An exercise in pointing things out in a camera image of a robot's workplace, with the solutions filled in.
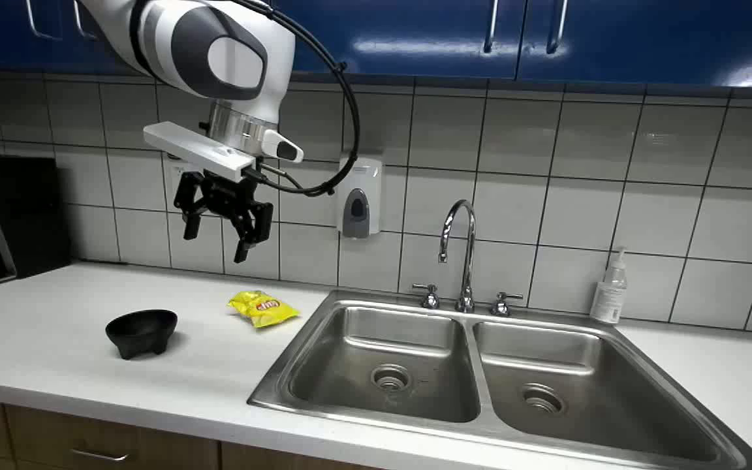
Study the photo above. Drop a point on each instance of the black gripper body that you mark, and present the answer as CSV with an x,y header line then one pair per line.
x,y
224,199

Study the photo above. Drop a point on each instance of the chrome gooseneck faucet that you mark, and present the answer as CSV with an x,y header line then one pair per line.
x,y
467,252

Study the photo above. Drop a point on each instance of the wooden drawer front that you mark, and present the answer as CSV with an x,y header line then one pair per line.
x,y
157,440

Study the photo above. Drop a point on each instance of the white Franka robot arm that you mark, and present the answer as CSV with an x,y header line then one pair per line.
x,y
195,43

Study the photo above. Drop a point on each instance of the yellow chip bag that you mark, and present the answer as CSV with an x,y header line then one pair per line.
x,y
263,310

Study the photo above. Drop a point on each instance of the stainless steel double sink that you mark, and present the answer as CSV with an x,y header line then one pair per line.
x,y
498,383

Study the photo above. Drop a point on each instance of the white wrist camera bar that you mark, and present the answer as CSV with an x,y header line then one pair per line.
x,y
198,151

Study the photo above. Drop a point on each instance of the black bowl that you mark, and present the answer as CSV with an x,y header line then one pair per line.
x,y
142,331

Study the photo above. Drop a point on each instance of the white wall soap dispenser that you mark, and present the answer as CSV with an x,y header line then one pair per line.
x,y
360,199

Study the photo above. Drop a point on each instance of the black coffee maker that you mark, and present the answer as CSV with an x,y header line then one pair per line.
x,y
6,218

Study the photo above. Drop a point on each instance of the clear pump soap bottle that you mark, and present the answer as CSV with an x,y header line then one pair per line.
x,y
609,290

